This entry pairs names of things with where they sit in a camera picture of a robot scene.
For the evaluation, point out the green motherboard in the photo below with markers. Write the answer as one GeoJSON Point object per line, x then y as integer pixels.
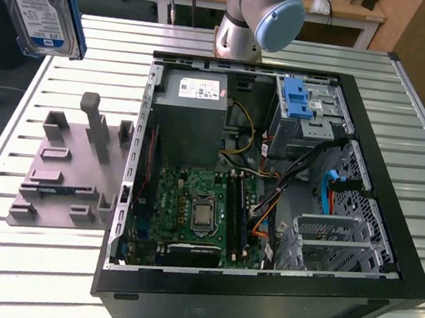
{"type": "Point", "coordinates": [170, 200]}

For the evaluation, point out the metal optical drive cage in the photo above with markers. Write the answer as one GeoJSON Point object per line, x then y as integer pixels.
{"type": "Point", "coordinates": [314, 129]}

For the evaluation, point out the installed RAM stick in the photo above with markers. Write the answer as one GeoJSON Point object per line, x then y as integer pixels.
{"type": "Point", "coordinates": [244, 223]}

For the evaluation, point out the black graphics card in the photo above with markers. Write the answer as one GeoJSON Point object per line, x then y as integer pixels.
{"type": "Point", "coordinates": [191, 255]}

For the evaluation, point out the grey parts rack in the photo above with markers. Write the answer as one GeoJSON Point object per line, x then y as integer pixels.
{"type": "Point", "coordinates": [74, 175]}

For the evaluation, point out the metal disk bay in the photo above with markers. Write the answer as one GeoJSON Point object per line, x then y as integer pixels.
{"type": "Point", "coordinates": [340, 244]}

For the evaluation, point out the silver CPU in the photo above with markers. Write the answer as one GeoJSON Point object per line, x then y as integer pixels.
{"type": "Point", "coordinates": [203, 215]}

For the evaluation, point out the hard disk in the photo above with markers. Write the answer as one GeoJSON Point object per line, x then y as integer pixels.
{"type": "Point", "coordinates": [34, 7]}

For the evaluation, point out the black PC case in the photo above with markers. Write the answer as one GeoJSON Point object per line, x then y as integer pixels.
{"type": "Point", "coordinates": [220, 300]}

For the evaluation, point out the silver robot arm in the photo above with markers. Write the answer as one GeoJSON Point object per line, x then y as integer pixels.
{"type": "Point", "coordinates": [242, 18]}

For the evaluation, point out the grey power supply unit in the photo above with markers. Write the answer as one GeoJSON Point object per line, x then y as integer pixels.
{"type": "Point", "coordinates": [184, 133]}

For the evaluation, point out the blue drive cage latch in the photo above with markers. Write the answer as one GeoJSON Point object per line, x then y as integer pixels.
{"type": "Point", "coordinates": [293, 95]}

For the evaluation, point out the CPU socket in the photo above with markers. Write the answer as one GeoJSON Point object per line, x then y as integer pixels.
{"type": "Point", "coordinates": [191, 217]}

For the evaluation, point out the small black box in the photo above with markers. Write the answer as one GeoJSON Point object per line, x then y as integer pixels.
{"type": "Point", "coordinates": [369, 2]}

